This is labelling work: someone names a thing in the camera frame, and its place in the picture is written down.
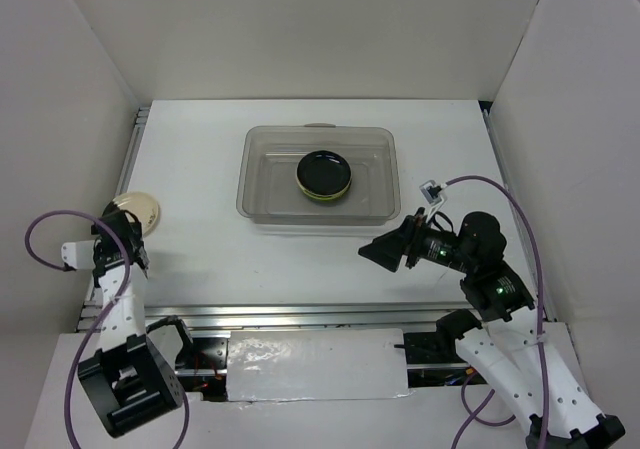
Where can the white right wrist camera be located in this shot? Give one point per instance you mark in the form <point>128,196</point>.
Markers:
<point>433,193</point>

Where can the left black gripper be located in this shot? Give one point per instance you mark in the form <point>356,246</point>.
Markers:
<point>99,252</point>

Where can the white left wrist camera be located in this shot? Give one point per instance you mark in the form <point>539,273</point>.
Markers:
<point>78,255</point>

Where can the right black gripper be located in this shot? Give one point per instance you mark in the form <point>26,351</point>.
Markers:
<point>406,238</point>

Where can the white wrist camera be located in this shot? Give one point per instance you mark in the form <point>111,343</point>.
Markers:
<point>433,193</point>
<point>78,255</point>

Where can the clear plastic bin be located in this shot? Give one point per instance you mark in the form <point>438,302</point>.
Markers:
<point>268,192</point>

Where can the green plate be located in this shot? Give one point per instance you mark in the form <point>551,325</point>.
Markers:
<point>324,199</point>

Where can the white taped sheet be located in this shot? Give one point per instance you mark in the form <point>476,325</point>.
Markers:
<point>310,365</point>

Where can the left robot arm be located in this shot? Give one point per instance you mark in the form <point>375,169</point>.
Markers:
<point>130,379</point>

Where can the cream plate black patch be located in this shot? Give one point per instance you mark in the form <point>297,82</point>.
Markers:
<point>141,205</point>

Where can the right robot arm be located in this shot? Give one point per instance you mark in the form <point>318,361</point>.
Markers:
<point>498,335</point>

